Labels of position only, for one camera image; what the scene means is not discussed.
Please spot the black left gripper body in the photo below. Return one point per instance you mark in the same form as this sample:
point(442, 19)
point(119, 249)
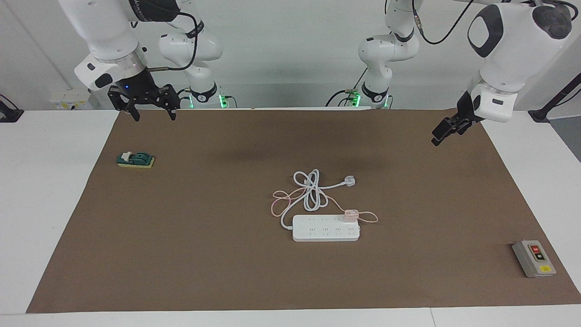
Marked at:
point(467, 109)

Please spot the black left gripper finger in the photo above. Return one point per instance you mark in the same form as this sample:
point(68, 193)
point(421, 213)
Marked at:
point(441, 132)
point(462, 128)

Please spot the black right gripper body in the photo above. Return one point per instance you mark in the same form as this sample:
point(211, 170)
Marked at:
point(138, 88)

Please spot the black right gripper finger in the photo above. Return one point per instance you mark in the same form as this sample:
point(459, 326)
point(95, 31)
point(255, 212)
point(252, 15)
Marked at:
point(172, 108)
point(133, 111)

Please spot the pink charger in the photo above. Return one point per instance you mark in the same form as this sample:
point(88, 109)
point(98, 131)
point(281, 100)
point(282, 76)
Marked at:
point(351, 215)

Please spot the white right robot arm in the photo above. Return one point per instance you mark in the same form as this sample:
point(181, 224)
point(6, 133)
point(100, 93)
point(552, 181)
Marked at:
point(106, 38)

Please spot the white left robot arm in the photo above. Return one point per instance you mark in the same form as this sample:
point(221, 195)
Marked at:
point(508, 50)

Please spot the black desk clamp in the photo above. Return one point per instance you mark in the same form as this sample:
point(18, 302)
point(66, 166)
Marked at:
point(9, 113)

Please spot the brown table mat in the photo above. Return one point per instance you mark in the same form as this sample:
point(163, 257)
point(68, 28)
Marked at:
point(227, 254)

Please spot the white power strip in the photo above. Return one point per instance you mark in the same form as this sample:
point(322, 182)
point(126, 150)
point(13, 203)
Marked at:
point(317, 229)

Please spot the green knife switch yellow base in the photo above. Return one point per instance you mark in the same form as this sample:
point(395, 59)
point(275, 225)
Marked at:
point(136, 160)

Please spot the white wall socket box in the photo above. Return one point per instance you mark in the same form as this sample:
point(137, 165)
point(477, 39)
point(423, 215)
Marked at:
point(68, 101)

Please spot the grey push button switch box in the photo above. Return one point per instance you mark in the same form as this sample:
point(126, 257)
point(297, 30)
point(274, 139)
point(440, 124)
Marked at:
point(534, 260)

